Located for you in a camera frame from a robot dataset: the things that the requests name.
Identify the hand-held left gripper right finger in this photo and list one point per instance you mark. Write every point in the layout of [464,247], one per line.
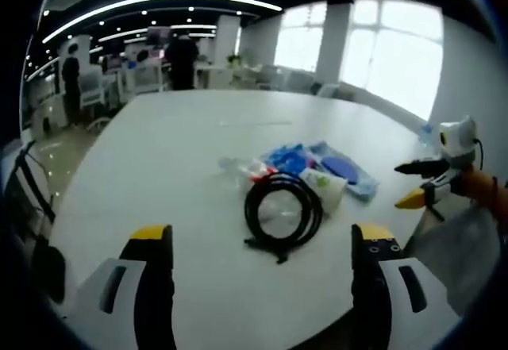
[401,286]

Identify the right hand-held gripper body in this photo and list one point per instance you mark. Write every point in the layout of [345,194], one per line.
[458,139]

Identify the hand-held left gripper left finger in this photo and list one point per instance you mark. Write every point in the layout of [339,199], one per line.
[119,286]

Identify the clear plastic water bottle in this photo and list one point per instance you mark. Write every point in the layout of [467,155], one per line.
[426,135]

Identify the blue pouch with disc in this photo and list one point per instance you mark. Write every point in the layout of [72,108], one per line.
[345,171]

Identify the blue plastic packet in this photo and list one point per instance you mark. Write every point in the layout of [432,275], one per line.
[287,157]

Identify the clear plastic bag red contents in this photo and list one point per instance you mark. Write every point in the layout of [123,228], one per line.
[254,169]

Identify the large bright window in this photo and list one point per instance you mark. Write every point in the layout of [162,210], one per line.
[391,48]

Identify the black metal stand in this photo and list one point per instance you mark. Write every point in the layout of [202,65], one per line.
[35,191]

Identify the white table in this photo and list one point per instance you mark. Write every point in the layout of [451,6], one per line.
[178,159]

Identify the green potted plant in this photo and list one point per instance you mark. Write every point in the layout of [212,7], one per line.
[234,59]

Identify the curved ceiling light strip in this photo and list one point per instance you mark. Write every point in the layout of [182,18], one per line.
[158,4]

